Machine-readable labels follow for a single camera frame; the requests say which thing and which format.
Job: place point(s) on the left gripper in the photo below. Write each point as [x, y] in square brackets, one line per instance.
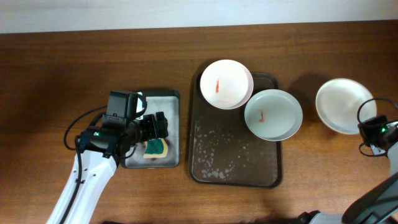
[151, 132]

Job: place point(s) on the green and yellow sponge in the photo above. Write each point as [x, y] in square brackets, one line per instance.
[157, 148]

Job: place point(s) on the white plate with sauce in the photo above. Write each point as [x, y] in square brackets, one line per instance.
[342, 103]

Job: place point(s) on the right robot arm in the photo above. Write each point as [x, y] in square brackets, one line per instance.
[380, 203]

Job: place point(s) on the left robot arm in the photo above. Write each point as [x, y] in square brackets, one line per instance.
[99, 151]

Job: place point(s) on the small black soapy tray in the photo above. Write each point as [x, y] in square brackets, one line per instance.
[172, 109]

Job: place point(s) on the large brown serving tray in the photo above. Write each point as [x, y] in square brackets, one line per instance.
[223, 151]

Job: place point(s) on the pink rimmed white plate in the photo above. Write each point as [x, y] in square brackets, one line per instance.
[226, 84]

